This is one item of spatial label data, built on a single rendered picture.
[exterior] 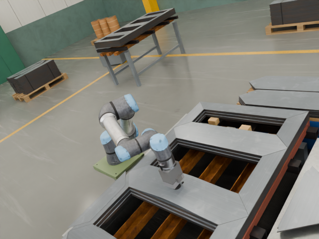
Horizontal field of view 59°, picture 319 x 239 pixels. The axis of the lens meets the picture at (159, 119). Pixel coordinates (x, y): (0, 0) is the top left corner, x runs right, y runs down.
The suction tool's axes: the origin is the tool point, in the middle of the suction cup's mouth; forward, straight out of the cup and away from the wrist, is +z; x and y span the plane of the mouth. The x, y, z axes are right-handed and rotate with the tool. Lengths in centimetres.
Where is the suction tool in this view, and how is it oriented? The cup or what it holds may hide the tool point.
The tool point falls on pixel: (177, 188)
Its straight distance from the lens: 143.1
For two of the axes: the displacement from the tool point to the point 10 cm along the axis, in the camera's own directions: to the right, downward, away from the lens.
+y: 6.0, -5.6, 5.7
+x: -7.4, -1.1, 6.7
